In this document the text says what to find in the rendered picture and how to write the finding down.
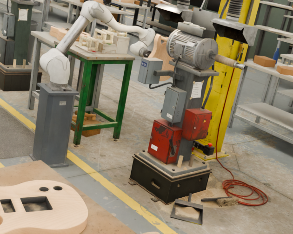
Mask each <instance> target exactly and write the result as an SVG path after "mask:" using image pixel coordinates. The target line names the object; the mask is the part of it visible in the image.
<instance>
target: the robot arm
mask: <svg viewBox="0 0 293 234"><path fill-rule="evenodd" d="M95 19H99V20H101V21H102V22H104V23H105V24H106V25H108V26H109V27H111V28H112V29H114V30H116V31H118V32H137V33H138V34H139V41H138V42H137V43H135V44H132V45H131V46H130V51H131V52H132V53H133V54H134V55H136V56H141V57H143V58H144V57H145V58H148V57H149V55H150V54H151V51H149V50H148V49H147V47H148V46H149V45H150V44H151V42H152V40H153V39H154V37H155V31H154V30H153V29H152V28H148V29H142V28H141V27H139V26H123V25H119V24H118V23H117V22H116V20H115V18H114V17H113V15H112V14H111V13H110V11H109V10H108V9H107V8H106V7H105V6H104V5H103V4H101V3H98V2H96V1H92V0H89V1H86V2H85V3H84V4H83V5H82V10H81V12H80V17H79V18H78V19H77V20H76V22H75V23H74V24H73V26H72V27H71V28H70V30H69V31H68V32H67V33H66V35H65V36H64V38H63V39H62V40H61V42H60V43H59V44H58V45H57V46H56V48H52V49H51V50H49V51H48V52H47V53H45V54H43V55H42V56H41V58H40V66H41V68H42V69H43V70H44V71H45V72H46V73H48V74H49V76H50V82H49V83H45V85H46V86H47V87H48V88H50V89H51V90H52V91H63V92H65V91H72V89H71V88H69V87H68V80H69V75H70V62H69V60H68V58H67V57H65V56H64V55H65V54H66V53H67V51H68V50H69V49H70V47H71V46H72V45H73V43H74V42H75V41H76V39H77V38H78V37H79V36H80V34H81V33H82V32H83V30H84V29H85V28H86V26H87V25H88V24H89V23H90V22H92V21H94V20H95Z"/></svg>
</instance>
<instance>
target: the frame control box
mask: <svg viewBox="0 0 293 234"><path fill-rule="evenodd" d="M162 65H163V60H161V59H158V58H142V59H141V64H140V71H139V76H138V81H139V82H141V83H143V84H145V85H146V84H149V89H155V88H158V87H161V86H164V85H167V84H171V85H172V86H171V87H173V83H172V82H167V83H164V84H160V85H158V86H155V87H151V85H152V84H158V83H159V81H160V76H155V75H153V72H154V71H160V70H162Z"/></svg>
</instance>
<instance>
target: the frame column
mask: <svg viewBox="0 0 293 234"><path fill-rule="evenodd" d="M176 73H177V74H180V75H182V76H183V80H181V81H179V80H177V79H174V81H175V86H176V87H177V88H180V89H182V90H184V91H186V92H187V94H186V99H185V104H184V108H183V112H182V117H181V121H180V122H177V123H173V124H174V125H176V126H178V127H180V128H182V124H183V119H184V115H185V111H186V109H193V108H201V107H202V103H203V98H204V95H205V91H206V85H207V82H208V79H209V77H210V76H203V77H200V76H197V75H195V74H192V73H190V72H187V71H185V70H183V69H180V68H178V67H176ZM192 145H193V141H188V140H186V139H184V138H183V137H182V138H181V142H180V147H179V152H178V155H177V160H176V162H175V163H178V160H179V156H183V160H182V161H188V160H190V156H191V154H192Z"/></svg>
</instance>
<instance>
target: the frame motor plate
mask: <svg viewBox="0 0 293 234"><path fill-rule="evenodd" d="M175 63H176V62H175V61H174V60H170V61H169V64H170V65H173V66H175ZM177 67H178V68H180V69H183V70H185V71H187V72H190V73H192V74H195V75H197V76H200V77H203V76H219V74H220V73H219V72H217V71H214V70H212V69H209V68H208V69H206V70H202V69H193V68H191V67H188V66H186V65H183V64H180V63H177Z"/></svg>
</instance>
